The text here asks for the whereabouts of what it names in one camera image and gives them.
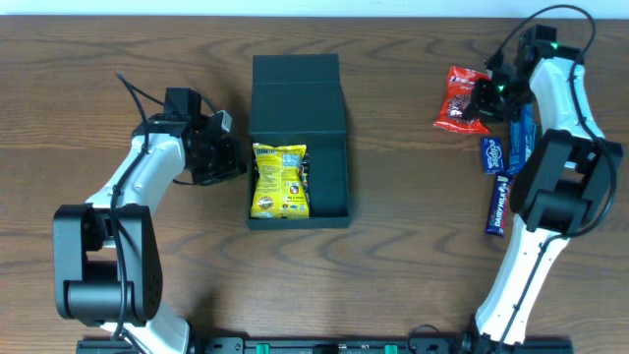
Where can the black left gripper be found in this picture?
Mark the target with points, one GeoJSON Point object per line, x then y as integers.
{"type": "Point", "coordinates": [226, 160]}

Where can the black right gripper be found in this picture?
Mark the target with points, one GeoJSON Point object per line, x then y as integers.
{"type": "Point", "coordinates": [483, 99]}

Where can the red candy bag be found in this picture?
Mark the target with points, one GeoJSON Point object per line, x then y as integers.
{"type": "Point", "coordinates": [459, 86]}

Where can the blue cookie pack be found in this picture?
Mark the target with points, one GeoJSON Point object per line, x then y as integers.
{"type": "Point", "coordinates": [522, 139]}

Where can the yellow snack bag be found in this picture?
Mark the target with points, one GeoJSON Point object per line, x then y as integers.
{"type": "Point", "coordinates": [280, 191]}

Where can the black box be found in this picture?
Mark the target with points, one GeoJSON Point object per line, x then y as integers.
{"type": "Point", "coordinates": [298, 100]}

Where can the Haribo gummy bag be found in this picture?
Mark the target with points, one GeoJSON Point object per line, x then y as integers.
{"type": "Point", "coordinates": [305, 176]}

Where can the purple Dairy Milk bar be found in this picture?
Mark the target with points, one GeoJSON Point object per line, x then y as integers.
{"type": "Point", "coordinates": [499, 203]}

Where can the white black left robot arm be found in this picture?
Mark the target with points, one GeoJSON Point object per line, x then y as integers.
{"type": "Point", "coordinates": [107, 268]}

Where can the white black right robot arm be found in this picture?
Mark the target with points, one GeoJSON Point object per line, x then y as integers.
{"type": "Point", "coordinates": [562, 192]}

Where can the blue Eclipse mint pack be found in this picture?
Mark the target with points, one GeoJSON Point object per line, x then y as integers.
{"type": "Point", "coordinates": [492, 155]}

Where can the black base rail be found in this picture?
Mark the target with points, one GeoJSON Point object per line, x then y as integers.
{"type": "Point", "coordinates": [420, 345]}

